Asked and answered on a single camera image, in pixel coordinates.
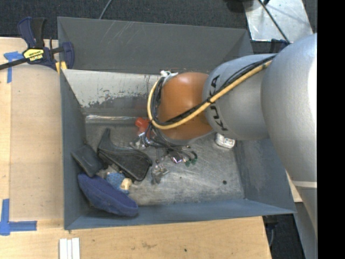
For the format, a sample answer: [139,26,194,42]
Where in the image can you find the black zipped boot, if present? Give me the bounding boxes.
[96,128,153,182]

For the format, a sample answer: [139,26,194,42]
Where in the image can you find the grey metal bin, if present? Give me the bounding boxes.
[57,16,298,231]

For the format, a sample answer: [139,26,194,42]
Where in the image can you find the blue and beige toy figure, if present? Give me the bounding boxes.
[106,171,133,194]

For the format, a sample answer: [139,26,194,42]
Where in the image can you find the red-capped clear plastic bottle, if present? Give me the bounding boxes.
[85,114,151,136]

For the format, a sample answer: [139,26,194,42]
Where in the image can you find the white small bottle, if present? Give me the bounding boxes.
[214,132,236,149]

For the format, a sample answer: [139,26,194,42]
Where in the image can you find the blue cloth cap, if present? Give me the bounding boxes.
[77,172,140,217]

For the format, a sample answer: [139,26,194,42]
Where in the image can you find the black flat block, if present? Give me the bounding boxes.
[70,144,105,178]

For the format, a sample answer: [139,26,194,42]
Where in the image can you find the pale wood board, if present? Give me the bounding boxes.
[9,63,65,222]

